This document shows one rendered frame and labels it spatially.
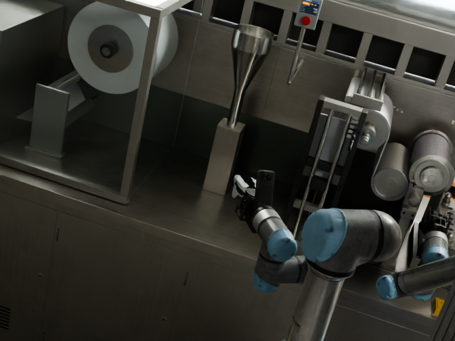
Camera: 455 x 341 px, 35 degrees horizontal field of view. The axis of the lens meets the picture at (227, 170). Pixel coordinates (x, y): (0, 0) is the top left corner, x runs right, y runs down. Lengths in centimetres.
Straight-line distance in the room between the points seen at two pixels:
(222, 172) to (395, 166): 63
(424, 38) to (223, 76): 77
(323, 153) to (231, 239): 43
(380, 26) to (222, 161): 75
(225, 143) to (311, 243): 111
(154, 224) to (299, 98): 78
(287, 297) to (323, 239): 94
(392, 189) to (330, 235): 101
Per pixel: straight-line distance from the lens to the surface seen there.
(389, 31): 271
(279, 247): 186
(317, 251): 157
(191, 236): 244
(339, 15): 272
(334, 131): 237
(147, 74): 233
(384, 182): 253
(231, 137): 263
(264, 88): 282
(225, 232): 250
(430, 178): 250
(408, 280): 220
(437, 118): 279
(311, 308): 169
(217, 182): 271
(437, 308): 245
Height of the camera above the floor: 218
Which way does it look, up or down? 26 degrees down
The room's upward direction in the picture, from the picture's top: 14 degrees clockwise
